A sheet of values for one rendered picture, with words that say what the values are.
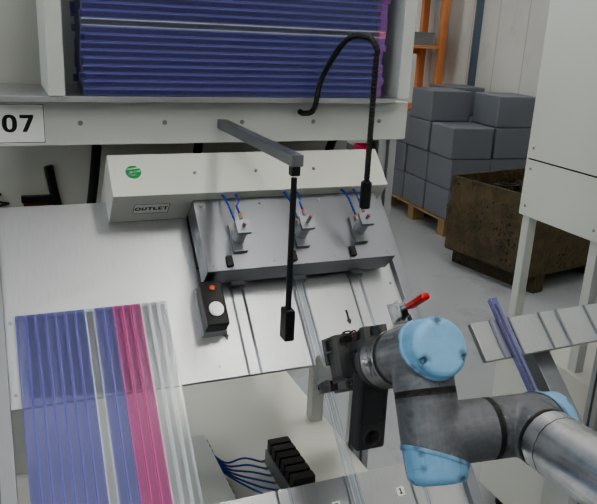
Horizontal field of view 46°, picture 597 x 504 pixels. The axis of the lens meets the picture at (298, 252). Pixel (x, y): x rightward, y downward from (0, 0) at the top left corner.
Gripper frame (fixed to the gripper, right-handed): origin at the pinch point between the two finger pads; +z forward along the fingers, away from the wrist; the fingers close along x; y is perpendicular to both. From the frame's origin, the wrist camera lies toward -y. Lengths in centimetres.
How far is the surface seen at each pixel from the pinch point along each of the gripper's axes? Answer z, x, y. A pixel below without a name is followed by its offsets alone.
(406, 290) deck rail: 3.3, -19.8, 15.1
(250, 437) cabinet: 51, -1, -6
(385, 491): -2.8, -5.2, -16.7
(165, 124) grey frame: -1, 21, 46
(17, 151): 17, 43, 49
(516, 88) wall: 322, -352, 222
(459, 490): -3.3, -17.9, -19.0
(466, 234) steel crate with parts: 268, -231, 89
